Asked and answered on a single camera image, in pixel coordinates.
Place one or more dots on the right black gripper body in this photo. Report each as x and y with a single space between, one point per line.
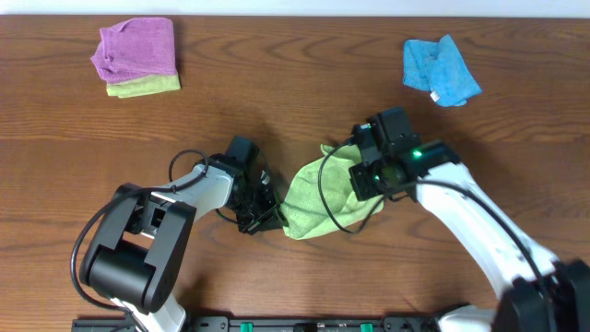
370 182

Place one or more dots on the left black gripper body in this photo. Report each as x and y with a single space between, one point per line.
260 214

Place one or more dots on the green microfiber cloth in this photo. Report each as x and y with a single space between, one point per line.
321 199

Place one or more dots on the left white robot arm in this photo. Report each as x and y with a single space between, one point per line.
128 256

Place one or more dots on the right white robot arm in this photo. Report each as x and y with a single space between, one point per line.
536 291

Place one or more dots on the blue crumpled cloth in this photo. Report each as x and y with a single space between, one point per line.
438 68

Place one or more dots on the light green folded cloth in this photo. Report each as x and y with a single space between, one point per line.
143 86

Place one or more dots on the purple folded cloth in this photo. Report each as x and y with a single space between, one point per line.
135 48

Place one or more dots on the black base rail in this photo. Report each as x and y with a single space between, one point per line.
386 324

